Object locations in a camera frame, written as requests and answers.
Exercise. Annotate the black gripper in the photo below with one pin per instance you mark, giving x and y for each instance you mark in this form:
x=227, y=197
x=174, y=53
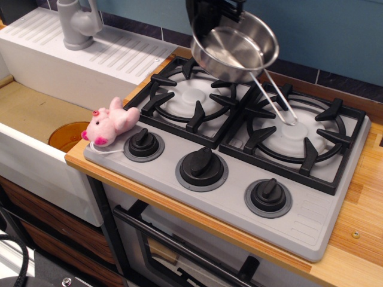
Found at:
x=208, y=13

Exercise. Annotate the stainless steel pan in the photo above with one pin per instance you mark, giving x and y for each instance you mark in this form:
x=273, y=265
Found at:
x=239, y=52

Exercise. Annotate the pink stuffed pig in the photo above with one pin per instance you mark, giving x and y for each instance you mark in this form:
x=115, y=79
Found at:
x=108, y=123

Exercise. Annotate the black left stove knob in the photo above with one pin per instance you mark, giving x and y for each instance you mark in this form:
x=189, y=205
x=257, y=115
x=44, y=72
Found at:
x=143, y=146

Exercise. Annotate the black stove knob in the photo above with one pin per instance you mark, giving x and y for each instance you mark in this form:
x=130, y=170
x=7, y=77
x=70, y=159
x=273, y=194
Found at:
x=268, y=198
x=202, y=171
x=143, y=146

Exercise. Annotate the black middle stove knob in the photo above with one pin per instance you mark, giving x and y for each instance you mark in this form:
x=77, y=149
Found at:
x=202, y=171

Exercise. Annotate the grey toy stove top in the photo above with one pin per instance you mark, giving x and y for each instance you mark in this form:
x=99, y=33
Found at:
x=305, y=230

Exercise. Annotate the black right stove knob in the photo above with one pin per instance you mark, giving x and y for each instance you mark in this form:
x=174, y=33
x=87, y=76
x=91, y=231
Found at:
x=268, y=198

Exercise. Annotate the black left burner grate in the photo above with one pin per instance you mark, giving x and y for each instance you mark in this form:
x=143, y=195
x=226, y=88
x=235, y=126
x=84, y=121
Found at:
x=185, y=101

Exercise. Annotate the black burner grate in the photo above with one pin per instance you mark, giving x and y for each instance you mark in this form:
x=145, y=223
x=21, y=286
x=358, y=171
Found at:
x=314, y=152
x=185, y=101

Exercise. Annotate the grey toy faucet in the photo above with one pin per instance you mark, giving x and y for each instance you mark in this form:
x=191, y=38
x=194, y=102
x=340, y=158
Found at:
x=78, y=26

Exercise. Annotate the black right burner grate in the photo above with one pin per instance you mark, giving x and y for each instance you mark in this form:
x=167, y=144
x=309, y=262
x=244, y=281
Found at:
x=314, y=152

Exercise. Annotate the white sink unit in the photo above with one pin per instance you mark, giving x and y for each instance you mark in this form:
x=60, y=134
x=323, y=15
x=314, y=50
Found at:
x=45, y=86

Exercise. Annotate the orange plastic bowl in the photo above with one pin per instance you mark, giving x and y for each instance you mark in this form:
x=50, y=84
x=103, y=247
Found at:
x=67, y=136

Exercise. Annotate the white oven door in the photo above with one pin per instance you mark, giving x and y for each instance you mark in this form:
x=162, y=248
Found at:
x=167, y=268

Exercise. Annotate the wooden drawer front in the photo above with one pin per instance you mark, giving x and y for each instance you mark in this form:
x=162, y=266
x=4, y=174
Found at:
x=59, y=235

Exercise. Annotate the black oven door handle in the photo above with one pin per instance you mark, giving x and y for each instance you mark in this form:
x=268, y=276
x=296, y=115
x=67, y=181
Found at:
x=133, y=217

